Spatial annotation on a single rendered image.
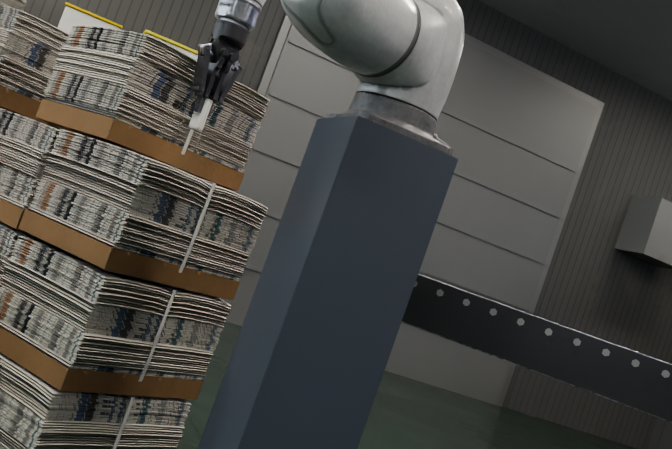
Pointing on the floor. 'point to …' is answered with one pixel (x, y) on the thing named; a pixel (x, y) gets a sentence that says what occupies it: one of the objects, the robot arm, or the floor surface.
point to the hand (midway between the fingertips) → (200, 114)
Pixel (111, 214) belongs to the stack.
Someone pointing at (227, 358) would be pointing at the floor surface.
